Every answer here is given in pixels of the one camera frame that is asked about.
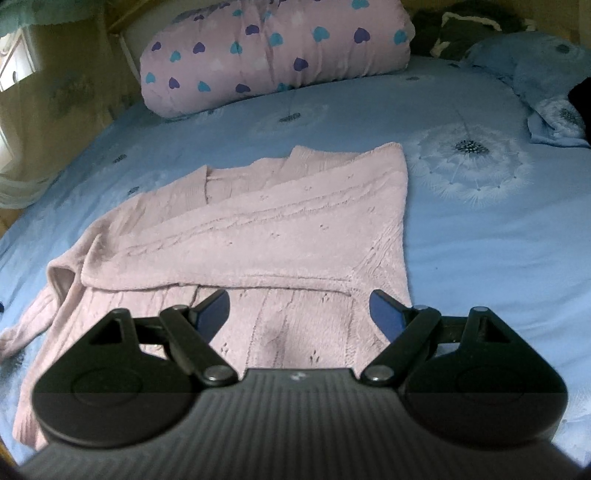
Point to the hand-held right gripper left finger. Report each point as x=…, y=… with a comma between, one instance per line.
x=216, y=310

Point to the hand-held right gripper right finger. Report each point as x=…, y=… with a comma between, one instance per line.
x=384, y=313

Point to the pink knitted sweater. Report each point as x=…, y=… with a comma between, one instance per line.
x=286, y=230

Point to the blue dandelion-print bed sheet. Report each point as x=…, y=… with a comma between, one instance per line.
x=471, y=258

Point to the beige printed curtain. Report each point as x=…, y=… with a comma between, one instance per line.
x=74, y=106

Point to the pink heart-print bolster pillow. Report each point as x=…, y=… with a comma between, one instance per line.
x=277, y=50

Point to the blue dandelion-print pillow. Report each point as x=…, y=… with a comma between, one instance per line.
x=531, y=69

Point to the dark cloth with white trim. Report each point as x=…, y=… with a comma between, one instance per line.
x=461, y=32

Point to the wooden bed headboard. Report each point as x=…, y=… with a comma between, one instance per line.
x=121, y=32

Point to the white drawer cabinet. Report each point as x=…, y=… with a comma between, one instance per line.
x=16, y=60

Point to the teal fringed cloth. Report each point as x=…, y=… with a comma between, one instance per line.
x=41, y=14

